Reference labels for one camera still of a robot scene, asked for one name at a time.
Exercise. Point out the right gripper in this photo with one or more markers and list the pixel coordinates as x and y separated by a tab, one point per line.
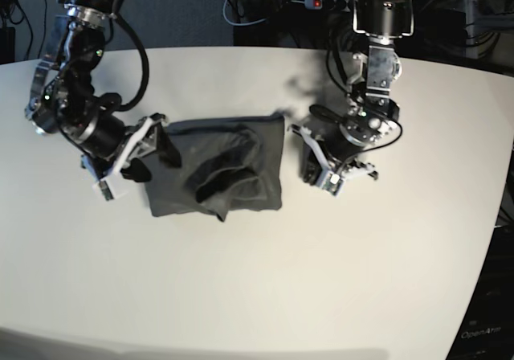
111	147

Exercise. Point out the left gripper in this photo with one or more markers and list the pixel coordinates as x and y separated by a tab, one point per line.
331	151

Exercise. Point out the dark grey T-shirt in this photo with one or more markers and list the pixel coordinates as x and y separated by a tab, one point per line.
228	164

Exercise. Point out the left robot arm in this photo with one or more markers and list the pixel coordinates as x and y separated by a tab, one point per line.
362	63

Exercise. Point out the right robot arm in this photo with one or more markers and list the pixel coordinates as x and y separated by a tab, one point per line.
63	99

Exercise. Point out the black OpenArm base box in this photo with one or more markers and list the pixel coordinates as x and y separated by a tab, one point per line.
486	331

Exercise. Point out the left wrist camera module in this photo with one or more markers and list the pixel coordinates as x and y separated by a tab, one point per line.
329	182

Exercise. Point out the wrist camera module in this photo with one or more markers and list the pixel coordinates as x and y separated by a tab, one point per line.
111	187
329	182

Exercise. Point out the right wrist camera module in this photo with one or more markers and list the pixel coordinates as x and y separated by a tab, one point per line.
111	187

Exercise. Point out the aluminium frame profile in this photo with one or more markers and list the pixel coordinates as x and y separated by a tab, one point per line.
485	20

